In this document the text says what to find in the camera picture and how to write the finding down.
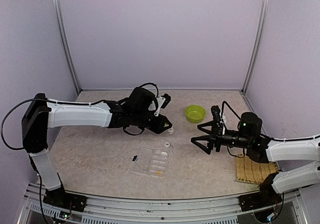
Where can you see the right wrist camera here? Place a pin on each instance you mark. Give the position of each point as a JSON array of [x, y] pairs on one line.
[[218, 116]]

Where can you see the aluminium frame post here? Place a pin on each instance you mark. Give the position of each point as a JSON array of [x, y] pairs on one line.
[[65, 46], [256, 46]]

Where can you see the small white pill bottle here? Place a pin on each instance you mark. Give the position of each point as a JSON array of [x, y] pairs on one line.
[[170, 131]]

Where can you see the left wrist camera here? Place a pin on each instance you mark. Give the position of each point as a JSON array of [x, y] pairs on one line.
[[159, 103]]

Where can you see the small white bottle cap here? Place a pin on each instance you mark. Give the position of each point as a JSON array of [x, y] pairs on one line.
[[167, 144]]

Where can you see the aluminium front rail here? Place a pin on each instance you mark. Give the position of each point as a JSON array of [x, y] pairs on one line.
[[115, 210]]

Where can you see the left aluminium frame post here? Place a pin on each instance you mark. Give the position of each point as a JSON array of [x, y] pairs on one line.
[[65, 46]]

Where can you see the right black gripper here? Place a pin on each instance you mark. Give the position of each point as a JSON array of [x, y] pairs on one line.
[[215, 137]]

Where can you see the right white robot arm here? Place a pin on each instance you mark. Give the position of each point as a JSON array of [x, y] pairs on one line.
[[262, 149]]

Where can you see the woven bamboo tray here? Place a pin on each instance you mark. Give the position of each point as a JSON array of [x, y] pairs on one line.
[[249, 171]]

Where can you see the clear plastic pill organizer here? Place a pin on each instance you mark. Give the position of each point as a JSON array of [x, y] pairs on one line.
[[150, 161]]

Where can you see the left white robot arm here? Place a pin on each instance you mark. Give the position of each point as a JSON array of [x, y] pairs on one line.
[[140, 109]]

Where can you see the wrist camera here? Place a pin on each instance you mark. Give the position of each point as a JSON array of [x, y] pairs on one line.
[[218, 116], [159, 103]]

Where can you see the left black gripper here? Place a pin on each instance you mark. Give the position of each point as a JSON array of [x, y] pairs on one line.
[[163, 121]]

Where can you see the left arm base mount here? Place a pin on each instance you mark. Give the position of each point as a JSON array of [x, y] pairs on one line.
[[65, 200]]

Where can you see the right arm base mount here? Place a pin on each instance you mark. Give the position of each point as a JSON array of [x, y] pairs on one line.
[[263, 198]]

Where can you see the right aluminium frame post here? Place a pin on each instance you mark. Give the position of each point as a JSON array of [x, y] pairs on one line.
[[256, 46]]

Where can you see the green plastic bowl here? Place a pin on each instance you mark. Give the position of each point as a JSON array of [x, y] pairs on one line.
[[195, 113]]

